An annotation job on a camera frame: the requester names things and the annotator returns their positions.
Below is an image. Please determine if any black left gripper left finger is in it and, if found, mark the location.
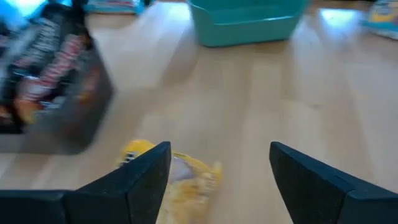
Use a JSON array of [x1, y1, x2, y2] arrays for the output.
[[0, 141, 172, 224]]

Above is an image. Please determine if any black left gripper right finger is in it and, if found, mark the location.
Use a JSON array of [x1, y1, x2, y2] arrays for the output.
[[269, 141, 398, 224]]

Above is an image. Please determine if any yellow creamy chicken ramen packet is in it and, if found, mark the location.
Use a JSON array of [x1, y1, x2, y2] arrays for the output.
[[114, 139, 223, 224]]

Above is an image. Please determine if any dark translucent plastic bin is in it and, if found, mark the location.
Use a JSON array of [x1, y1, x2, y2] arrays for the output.
[[0, 2, 115, 156]]

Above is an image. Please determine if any black fire noodle packet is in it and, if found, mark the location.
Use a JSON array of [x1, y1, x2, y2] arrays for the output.
[[6, 17, 65, 72], [15, 32, 94, 125]]

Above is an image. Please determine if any teal plastic bin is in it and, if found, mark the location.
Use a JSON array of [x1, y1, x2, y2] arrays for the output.
[[186, 0, 309, 48]]

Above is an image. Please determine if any blue less sodium ramen packet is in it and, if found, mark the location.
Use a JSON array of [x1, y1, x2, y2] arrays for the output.
[[361, 0, 398, 40], [83, 0, 146, 16]]

